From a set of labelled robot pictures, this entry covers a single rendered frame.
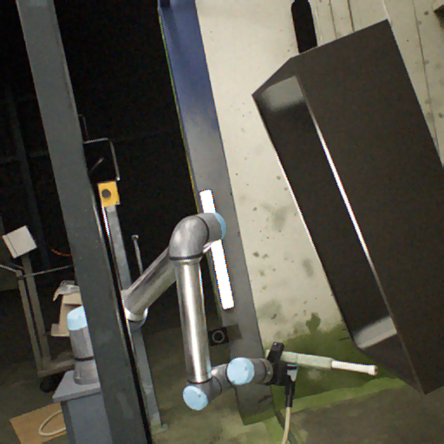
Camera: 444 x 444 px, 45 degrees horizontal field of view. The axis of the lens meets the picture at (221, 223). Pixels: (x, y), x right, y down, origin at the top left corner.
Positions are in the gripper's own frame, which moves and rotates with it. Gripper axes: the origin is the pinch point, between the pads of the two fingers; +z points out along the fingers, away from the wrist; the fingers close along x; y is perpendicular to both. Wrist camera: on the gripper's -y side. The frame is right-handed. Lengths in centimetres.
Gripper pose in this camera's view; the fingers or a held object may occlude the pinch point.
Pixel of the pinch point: (293, 365)
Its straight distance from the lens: 229.3
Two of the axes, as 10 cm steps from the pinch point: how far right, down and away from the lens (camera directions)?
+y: -1.0, 9.8, -1.8
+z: 6.4, 2.0, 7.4
